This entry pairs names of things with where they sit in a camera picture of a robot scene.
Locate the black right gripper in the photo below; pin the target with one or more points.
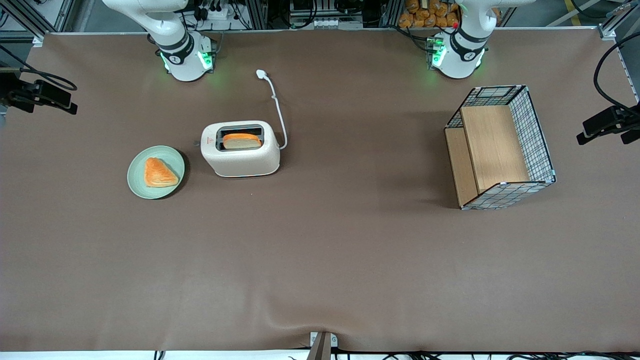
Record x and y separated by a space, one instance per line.
30 93

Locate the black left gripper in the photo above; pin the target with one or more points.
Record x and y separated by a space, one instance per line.
603 120

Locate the cream two-slot toaster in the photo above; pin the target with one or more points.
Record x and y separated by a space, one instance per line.
242 160

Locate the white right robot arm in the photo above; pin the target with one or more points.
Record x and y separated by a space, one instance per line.
177 50

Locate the wooden stepped shelf insert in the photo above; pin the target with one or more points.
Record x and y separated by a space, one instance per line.
495 145

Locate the pale green round plate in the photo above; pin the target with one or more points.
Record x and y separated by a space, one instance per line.
137 177

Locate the triangular golden pastry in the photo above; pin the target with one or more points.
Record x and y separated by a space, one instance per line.
159 174

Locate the white power strip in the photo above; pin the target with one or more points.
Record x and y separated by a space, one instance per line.
216 13

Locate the toast bread slice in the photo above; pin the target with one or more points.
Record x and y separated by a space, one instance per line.
242 141

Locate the bag of orange buns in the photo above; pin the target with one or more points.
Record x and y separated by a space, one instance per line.
416 18

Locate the aluminium frame corner post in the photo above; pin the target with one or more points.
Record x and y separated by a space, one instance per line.
612 22
30 17

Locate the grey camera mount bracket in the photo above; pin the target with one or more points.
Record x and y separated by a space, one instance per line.
321 346

